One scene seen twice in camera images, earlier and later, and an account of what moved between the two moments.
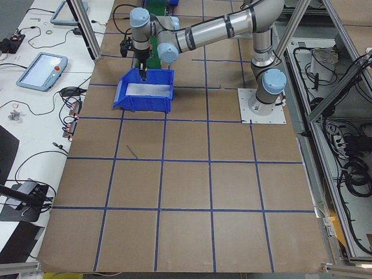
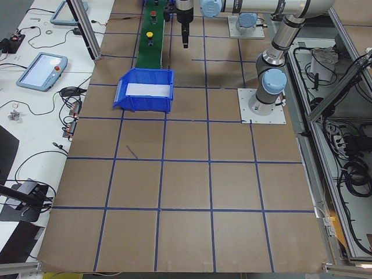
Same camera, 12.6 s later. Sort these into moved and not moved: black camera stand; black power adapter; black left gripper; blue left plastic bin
Moved: black left gripper
Not moved: black power adapter; blue left plastic bin; black camera stand
